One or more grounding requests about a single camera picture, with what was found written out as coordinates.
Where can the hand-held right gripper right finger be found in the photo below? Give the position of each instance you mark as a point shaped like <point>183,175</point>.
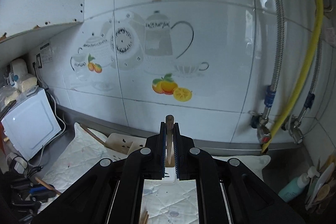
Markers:
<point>176,153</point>

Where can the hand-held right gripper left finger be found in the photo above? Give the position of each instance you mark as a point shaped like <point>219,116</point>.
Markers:
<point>163,153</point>

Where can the brown wooden chopstick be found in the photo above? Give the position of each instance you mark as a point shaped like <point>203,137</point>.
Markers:
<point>147,218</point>
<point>48,186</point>
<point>93,133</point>
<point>169,134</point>
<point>143,217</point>

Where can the cream plastic utensil holder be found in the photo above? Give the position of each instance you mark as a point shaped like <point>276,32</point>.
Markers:
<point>118,142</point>

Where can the quilted printed mat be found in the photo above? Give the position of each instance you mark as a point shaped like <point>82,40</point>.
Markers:
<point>78,153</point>

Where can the teal pump bottle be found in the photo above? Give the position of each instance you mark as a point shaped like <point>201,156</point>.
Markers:
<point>291,188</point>

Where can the metal water valve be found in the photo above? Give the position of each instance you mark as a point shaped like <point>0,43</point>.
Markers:
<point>295,129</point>

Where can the white microwave oven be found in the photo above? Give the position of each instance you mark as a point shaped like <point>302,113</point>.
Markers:
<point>29,124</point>

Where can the black utensil cup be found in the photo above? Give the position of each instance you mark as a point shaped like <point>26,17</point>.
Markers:
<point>313,209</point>

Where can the white plastic spatula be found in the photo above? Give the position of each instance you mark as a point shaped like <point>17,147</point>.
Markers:
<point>324,182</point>

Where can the wooden spoon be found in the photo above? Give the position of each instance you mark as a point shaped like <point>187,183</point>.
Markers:
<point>323,191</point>

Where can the yellowish food bag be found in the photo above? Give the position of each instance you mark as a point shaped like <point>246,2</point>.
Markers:
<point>27,83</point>

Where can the clear food bag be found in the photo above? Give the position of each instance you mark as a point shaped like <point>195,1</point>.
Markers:
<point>11,98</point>

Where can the white kettle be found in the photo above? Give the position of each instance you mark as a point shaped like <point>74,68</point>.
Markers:
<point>19,69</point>

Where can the wall notice sticker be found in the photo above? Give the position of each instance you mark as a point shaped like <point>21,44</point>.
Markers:
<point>46,54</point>

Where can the black wall socket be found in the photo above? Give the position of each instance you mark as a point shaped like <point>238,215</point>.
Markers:
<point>39,61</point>

